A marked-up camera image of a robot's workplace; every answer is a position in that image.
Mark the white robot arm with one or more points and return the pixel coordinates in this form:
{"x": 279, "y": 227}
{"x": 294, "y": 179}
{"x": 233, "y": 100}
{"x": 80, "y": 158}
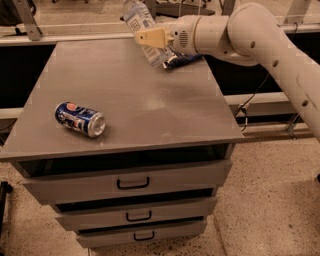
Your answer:
{"x": 249, "y": 36}

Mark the grey drawer cabinet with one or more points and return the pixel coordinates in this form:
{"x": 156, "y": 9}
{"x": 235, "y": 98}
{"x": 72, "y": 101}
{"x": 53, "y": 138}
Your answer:
{"x": 153, "y": 118}

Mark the black object at left edge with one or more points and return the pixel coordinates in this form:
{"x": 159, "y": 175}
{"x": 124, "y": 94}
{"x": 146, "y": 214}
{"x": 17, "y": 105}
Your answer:
{"x": 5, "y": 189}

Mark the dark office chair base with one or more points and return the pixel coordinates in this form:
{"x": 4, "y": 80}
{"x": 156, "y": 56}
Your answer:
{"x": 176, "y": 10}

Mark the dark blue chip bag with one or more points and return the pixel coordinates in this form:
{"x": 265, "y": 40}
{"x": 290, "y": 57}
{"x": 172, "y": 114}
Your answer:
{"x": 179, "y": 60}

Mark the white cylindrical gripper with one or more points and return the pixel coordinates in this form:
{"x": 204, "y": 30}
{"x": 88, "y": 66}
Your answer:
{"x": 184, "y": 37}

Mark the top grey drawer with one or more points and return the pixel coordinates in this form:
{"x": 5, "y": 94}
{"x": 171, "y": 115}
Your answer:
{"x": 98, "y": 185}

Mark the blue soda can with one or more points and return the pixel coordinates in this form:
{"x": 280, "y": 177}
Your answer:
{"x": 81, "y": 119}

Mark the clear plastic water bottle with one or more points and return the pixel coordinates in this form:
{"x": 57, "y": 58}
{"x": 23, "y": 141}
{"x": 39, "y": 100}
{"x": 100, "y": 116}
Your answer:
{"x": 137, "y": 16}

